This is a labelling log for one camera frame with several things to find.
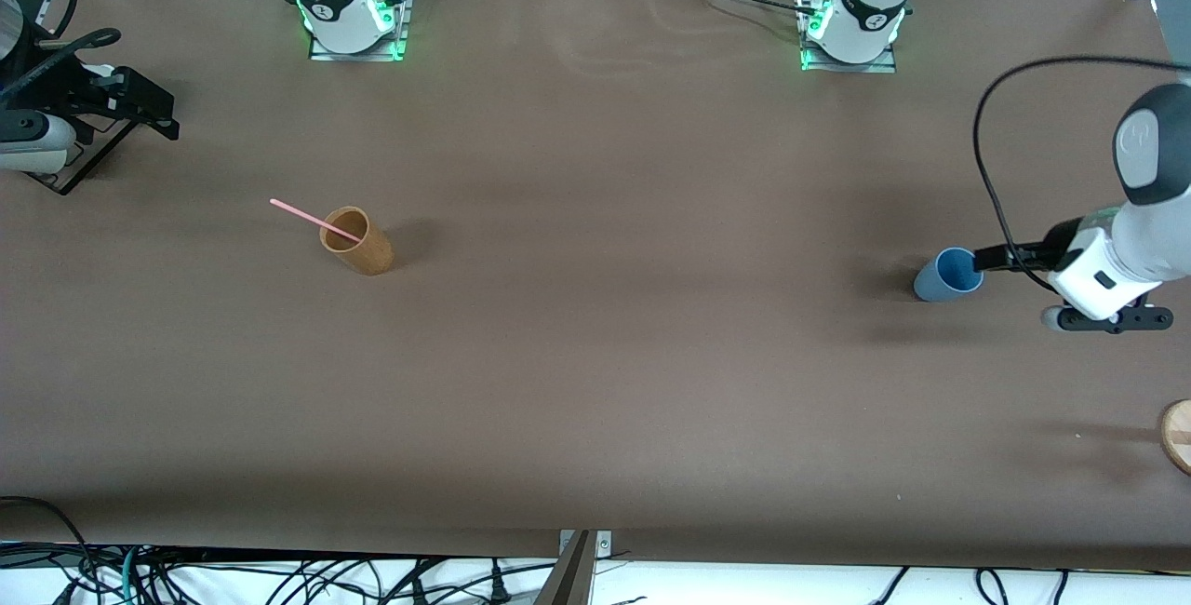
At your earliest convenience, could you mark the brown bamboo cup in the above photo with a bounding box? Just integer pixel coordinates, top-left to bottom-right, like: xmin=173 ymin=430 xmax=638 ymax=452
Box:
xmin=319 ymin=206 xmax=395 ymax=276

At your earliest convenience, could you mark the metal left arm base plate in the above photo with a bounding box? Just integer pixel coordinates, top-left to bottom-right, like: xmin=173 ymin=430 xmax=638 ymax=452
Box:
xmin=798 ymin=0 xmax=900 ymax=74

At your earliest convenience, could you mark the small metal table bracket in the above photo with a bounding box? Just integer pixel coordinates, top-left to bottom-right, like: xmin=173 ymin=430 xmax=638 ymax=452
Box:
xmin=558 ymin=530 xmax=613 ymax=558

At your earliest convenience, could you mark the round wooden disc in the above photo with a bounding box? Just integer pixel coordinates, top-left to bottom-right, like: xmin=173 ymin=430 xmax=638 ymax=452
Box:
xmin=1158 ymin=398 xmax=1191 ymax=477

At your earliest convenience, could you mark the blue plastic cup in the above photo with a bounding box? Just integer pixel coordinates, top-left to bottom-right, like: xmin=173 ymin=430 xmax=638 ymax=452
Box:
xmin=913 ymin=247 xmax=984 ymax=303

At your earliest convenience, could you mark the teal floor cable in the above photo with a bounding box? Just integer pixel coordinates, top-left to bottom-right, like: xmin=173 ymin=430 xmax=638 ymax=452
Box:
xmin=118 ymin=546 xmax=143 ymax=605

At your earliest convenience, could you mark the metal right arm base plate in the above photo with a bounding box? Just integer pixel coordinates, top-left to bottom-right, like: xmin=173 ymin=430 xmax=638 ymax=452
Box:
xmin=309 ymin=0 xmax=412 ymax=62

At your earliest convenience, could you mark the dark table support beam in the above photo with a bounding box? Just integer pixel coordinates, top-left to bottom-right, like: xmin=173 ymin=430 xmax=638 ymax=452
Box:
xmin=533 ymin=531 xmax=597 ymax=605

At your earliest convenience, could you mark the pink chopstick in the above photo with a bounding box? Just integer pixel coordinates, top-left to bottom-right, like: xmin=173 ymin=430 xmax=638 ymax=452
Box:
xmin=270 ymin=198 xmax=364 ymax=243

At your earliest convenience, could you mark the black cup rack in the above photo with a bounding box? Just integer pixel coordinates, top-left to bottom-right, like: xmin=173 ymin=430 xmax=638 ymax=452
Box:
xmin=23 ymin=116 xmax=137 ymax=196

